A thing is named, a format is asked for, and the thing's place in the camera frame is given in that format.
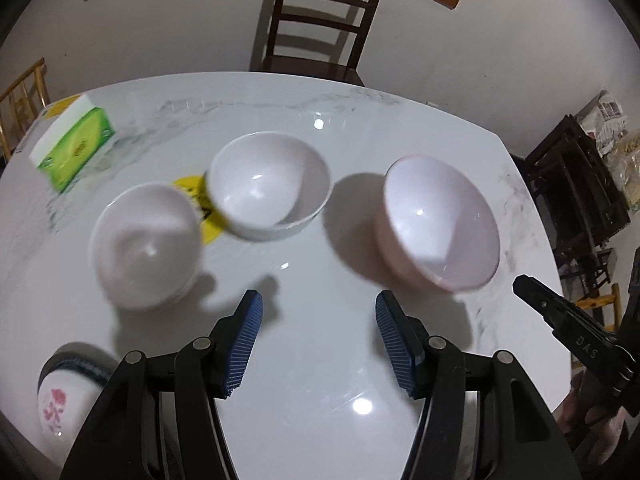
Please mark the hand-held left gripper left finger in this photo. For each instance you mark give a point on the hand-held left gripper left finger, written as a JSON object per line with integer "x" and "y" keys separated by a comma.
{"x": 242, "y": 345}

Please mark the green tissue box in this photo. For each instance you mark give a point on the green tissue box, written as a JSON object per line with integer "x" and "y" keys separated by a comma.
{"x": 75, "y": 147}

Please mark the dark wooden furniture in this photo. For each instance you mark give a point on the dark wooden furniture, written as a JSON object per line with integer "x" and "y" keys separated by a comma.
{"x": 575, "y": 170}

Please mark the white lettered bowl green base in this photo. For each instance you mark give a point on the white lettered bowl green base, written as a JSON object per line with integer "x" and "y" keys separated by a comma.
{"x": 270, "y": 185}

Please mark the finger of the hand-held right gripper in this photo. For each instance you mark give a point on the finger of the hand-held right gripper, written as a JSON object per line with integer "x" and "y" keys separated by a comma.
{"x": 565, "y": 320}
{"x": 635, "y": 295}

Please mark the pile of newspapers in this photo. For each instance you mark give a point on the pile of newspapers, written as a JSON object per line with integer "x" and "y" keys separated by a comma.
{"x": 610, "y": 115}

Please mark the dark wooden chair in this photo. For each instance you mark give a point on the dark wooden chair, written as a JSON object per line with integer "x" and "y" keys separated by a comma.
{"x": 310, "y": 67}

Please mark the round yellow warning sticker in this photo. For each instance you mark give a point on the round yellow warning sticker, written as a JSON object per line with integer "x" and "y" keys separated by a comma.
{"x": 212, "y": 230}

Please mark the white lettered bowl pink base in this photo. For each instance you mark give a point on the white lettered bowl pink base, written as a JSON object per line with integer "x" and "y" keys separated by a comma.
{"x": 145, "y": 250}

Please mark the person's right hand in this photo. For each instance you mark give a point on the person's right hand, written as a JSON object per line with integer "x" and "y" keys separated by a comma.
{"x": 590, "y": 425}

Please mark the bamboo chair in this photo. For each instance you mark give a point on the bamboo chair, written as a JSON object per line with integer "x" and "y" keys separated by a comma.
{"x": 25, "y": 80}

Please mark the white plate pink flowers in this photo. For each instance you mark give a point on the white plate pink flowers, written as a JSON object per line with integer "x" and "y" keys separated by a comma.
{"x": 60, "y": 410}

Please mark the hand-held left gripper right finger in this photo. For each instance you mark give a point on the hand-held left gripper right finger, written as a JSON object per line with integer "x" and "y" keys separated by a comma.
{"x": 395, "y": 345}

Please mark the large blue floral plate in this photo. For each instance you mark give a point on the large blue floral plate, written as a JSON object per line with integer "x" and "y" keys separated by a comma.
{"x": 75, "y": 364}

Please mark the small bamboo stool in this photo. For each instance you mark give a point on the small bamboo stool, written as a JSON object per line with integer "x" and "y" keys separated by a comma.
{"x": 595, "y": 302}

